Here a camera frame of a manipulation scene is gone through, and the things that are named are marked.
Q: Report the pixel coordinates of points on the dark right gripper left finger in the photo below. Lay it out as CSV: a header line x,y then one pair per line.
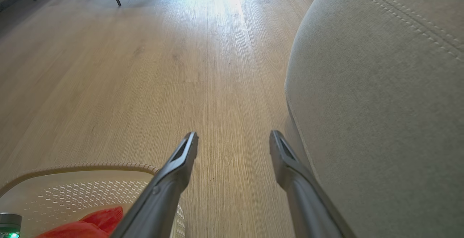
x,y
159,201

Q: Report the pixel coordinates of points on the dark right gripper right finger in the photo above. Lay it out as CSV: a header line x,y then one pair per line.
x,y
308,201

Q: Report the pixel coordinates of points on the red garment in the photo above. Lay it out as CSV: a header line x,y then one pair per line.
x,y
98,221

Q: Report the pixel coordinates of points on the grey fabric sofa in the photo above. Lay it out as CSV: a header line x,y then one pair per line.
x,y
380,104

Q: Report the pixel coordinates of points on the white woven plastic laundry basket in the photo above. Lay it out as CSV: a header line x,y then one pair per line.
x,y
72,191

